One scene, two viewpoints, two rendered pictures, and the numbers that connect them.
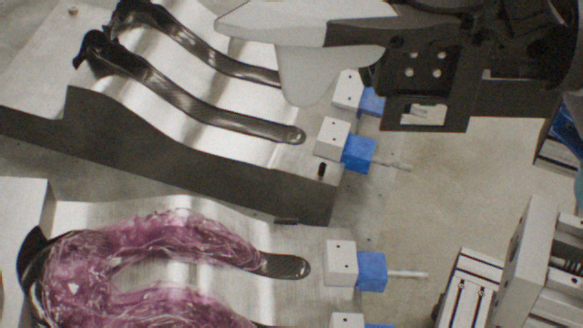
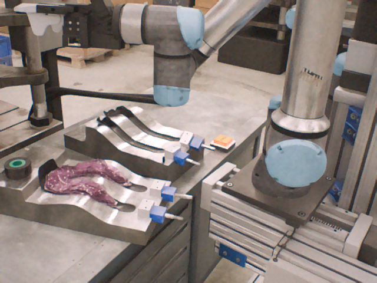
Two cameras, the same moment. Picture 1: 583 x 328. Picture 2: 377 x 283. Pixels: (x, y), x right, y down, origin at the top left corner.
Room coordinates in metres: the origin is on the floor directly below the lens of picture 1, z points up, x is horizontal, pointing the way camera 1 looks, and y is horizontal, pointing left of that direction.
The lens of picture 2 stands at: (-0.22, -0.58, 1.60)
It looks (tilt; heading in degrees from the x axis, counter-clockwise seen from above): 27 degrees down; 22
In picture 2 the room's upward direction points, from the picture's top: 3 degrees clockwise
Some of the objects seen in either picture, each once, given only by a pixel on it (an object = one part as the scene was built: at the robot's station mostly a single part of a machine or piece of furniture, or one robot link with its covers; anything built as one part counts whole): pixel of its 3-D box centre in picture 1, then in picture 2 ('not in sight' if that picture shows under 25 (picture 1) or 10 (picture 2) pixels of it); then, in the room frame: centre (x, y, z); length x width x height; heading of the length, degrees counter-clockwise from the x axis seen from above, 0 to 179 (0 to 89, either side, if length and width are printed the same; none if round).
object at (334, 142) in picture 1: (364, 155); (184, 158); (0.90, -0.10, 0.89); 0.13 x 0.05 x 0.05; 83
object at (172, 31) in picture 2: not in sight; (174, 28); (0.48, -0.24, 1.43); 0.11 x 0.08 x 0.09; 104
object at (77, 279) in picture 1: (156, 273); (85, 177); (0.64, 0.12, 0.90); 0.26 x 0.18 x 0.08; 100
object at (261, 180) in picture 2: not in sight; (283, 165); (0.68, -0.46, 1.09); 0.15 x 0.15 x 0.10
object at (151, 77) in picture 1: (197, 66); (134, 128); (0.98, 0.15, 0.92); 0.35 x 0.16 x 0.09; 83
